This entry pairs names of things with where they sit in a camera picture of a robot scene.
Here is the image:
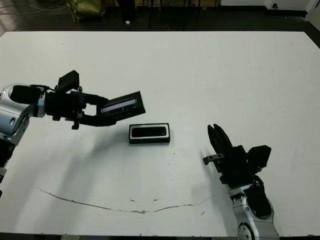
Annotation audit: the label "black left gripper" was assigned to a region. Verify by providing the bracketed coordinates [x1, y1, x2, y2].
[44, 86, 119, 130]

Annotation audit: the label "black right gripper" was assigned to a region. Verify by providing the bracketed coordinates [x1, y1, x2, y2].
[202, 123, 253, 190]

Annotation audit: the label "black printed box lid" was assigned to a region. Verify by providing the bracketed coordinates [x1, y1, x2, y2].
[100, 90, 147, 120]

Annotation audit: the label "slim black camera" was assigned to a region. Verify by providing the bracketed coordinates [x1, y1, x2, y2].
[131, 126, 167, 138]

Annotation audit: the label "black box with white insert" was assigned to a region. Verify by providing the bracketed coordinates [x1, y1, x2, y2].
[128, 122, 172, 145]

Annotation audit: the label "olive green bag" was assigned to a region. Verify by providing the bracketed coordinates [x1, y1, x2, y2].
[65, 0, 107, 25]

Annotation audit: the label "black trouser legs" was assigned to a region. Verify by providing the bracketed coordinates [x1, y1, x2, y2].
[119, 0, 137, 22]

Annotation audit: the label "black metal chair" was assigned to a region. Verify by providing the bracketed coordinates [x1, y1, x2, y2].
[147, 0, 201, 30]

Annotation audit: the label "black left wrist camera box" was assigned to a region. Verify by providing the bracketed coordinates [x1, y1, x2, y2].
[56, 70, 81, 94]

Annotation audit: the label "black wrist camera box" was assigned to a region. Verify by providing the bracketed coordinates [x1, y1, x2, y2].
[56, 70, 81, 94]
[246, 144, 273, 172]

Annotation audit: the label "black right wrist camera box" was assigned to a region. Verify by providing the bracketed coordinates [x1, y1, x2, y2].
[246, 144, 273, 172]

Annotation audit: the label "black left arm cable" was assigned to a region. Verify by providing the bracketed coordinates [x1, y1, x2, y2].
[29, 83, 56, 91]

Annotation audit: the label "grey floor cable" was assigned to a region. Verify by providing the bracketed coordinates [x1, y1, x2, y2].
[0, 3, 67, 16]

